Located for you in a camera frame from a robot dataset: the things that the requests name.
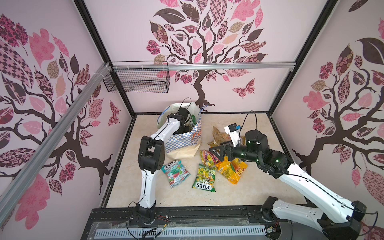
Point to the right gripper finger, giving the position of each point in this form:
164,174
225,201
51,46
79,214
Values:
223,155
222,147

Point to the back aluminium rail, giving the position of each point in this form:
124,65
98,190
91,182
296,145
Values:
223,66

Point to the green snack packet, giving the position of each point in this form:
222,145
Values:
193,121

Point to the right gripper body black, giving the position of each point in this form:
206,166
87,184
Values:
240,152

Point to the left aluminium rail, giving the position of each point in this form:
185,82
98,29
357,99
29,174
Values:
24,179

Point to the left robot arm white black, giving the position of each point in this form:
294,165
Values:
151,159

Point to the yellow orange snack bag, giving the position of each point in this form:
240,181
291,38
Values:
231,170

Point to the orange pink Fox's fruits bag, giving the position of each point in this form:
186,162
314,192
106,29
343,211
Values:
208,159

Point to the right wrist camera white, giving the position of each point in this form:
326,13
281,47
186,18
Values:
233,130

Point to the white slotted cable duct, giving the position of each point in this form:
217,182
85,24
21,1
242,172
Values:
178,232

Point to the black wire basket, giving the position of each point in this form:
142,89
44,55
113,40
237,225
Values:
138,77

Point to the green Fox's candy bag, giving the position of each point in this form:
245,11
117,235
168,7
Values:
205,179

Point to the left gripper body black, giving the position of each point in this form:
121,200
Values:
183,129

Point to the gold snack bag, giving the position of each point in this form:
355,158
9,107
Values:
220,138

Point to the blue checkered paper bag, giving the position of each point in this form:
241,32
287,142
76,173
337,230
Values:
183,146

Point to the aluminium rail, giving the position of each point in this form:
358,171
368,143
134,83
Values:
24,179
223,66

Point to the teal red candy bag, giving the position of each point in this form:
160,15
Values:
176,173

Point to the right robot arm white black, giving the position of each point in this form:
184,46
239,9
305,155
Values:
334,216

